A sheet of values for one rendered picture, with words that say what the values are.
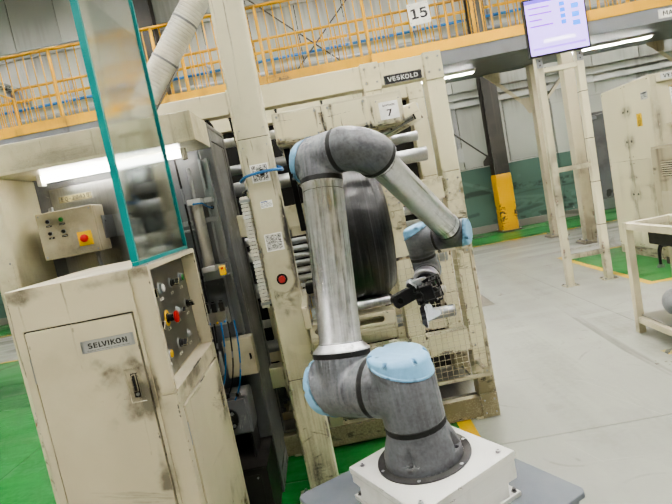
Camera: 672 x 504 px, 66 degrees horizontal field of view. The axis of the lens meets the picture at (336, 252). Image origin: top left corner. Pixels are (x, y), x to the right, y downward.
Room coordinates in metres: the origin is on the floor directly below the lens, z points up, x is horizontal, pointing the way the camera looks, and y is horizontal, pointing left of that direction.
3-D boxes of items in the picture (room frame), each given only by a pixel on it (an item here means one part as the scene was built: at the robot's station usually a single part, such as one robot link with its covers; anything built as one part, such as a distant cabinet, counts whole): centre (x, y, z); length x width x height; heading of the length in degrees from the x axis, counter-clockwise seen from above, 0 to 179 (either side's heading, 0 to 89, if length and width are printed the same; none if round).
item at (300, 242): (2.60, 0.22, 1.05); 0.20 x 0.15 x 0.30; 91
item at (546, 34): (5.17, -2.53, 2.60); 0.60 x 0.05 x 0.55; 88
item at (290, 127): (2.53, -0.13, 1.71); 0.61 x 0.25 x 0.15; 91
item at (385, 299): (2.09, -0.02, 0.90); 0.35 x 0.05 x 0.05; 91
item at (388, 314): (2.09, -0.01, 0.84); 0.36 x 0.09 x 0.06; 91
